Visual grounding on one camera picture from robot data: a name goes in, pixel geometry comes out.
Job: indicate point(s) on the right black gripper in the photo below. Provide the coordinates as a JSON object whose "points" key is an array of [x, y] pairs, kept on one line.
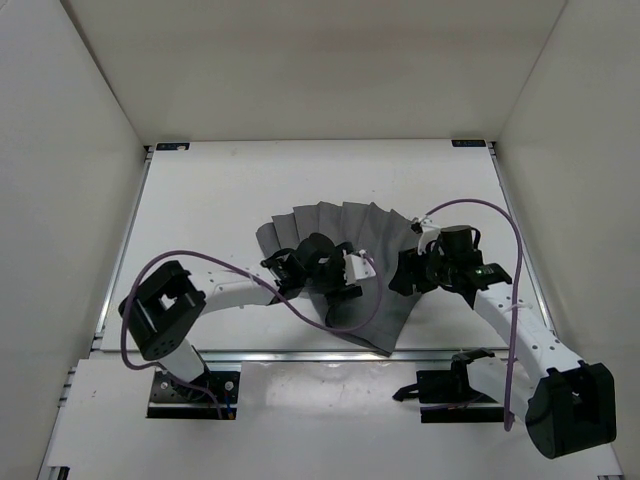
{"points": [[409, 272]]}

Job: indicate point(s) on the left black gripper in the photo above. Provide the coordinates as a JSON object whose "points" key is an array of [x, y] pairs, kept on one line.
{"points": [[335, 293]]}

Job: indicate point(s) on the grey pleated skirt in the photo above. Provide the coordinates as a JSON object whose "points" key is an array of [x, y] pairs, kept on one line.
{"points": [[383, 235]]}

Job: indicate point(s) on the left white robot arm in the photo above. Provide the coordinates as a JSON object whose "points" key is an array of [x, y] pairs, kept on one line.
{"points": [[163, 308]]}

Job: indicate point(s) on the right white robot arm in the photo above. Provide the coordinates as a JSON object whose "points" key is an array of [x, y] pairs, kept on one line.
{"points": [[566, 404]]}

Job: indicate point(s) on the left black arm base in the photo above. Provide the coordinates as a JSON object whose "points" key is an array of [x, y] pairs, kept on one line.
{"points": [[170, 400]]}

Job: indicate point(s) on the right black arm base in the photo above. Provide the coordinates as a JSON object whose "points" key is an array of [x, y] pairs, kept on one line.
{"points": [[446, 397]]}

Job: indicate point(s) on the right blue corner label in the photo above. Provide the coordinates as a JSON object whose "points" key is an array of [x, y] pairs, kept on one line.
{"points": [[468, 143]]}

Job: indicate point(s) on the blue corner label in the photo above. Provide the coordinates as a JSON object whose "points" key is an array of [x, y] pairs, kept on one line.
{"points": [[468, 143], [172, 146]]}

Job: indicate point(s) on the left blue corner label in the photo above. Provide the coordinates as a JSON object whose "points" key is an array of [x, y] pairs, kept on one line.
{"points": [[172, 146]]}

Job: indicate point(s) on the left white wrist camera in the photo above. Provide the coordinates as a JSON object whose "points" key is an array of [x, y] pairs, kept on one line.
{"points": [[357, 267]]}

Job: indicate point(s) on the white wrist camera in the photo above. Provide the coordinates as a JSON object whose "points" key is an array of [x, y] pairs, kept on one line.
{"points": [[427, 230], [357, 267]]}

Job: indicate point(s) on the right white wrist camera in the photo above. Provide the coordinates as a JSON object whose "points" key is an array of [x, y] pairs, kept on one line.
{"points": [[427, 230]]}

